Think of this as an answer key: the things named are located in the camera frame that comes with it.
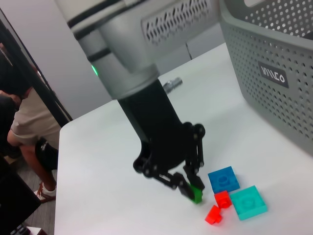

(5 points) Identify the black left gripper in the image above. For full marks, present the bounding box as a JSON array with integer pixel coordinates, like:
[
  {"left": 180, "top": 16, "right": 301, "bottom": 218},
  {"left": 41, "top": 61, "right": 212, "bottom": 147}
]
[{"left": 116, "top": 78, "right": 206, "bottom": 199}]

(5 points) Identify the green building block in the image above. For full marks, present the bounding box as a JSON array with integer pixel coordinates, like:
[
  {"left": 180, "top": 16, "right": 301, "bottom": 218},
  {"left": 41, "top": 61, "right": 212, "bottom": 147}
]
[{"left": 189, "top": 184, "right": 204, "bottom": 204}]

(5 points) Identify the blue building block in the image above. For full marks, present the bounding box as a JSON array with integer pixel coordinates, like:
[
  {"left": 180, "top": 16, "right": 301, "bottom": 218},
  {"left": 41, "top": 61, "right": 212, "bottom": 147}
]
[{"left": 207, "top": 165, "right": 241, "bottom": 194}]

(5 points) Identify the small red building block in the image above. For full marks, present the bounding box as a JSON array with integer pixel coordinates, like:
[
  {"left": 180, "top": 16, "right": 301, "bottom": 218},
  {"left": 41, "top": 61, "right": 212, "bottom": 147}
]
[
  {"left": 204, "top": 205, "right": 224, "bottom": 225},
  {"left": 214, "top": 190, "right": 232, "bottom": 209}
]

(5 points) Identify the teal building block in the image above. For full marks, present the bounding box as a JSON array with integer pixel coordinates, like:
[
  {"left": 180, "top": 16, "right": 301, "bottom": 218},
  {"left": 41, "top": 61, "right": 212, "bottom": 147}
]
[{"left": 229, "top": 185, "right": 268, "bottom": 221}]

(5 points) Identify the grey-green perforated storage bin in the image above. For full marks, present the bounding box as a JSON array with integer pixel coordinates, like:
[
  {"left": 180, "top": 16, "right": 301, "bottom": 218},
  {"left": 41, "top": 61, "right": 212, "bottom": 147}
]
[{"left": 219, "top": 0, "right": 313, "bottom": 164}]

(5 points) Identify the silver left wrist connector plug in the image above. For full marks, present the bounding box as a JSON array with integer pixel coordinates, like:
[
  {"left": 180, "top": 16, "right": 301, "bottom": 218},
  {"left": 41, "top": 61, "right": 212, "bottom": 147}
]
[{"left": 162, "top": 77, "right": 183, "bottom": 94}]

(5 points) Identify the seated person in beige shirt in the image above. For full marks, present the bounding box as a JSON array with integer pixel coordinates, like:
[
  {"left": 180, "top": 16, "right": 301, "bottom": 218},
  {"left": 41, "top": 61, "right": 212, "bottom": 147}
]
[{"left": 0, "top": 85, "right": 62, "bottom": 204}]

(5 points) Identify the dark side desk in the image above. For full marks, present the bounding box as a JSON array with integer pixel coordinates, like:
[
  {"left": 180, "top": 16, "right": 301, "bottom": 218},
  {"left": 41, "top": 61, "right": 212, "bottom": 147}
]
[{"left": 0, "top": 156, "right": 42, "bottom": 235}]

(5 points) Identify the black metal frame post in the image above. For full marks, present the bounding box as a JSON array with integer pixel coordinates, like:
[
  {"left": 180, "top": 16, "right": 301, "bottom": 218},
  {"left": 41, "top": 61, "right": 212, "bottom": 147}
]
[{"left": 0, "top": 7, "right": 74, "bottom": 128}]

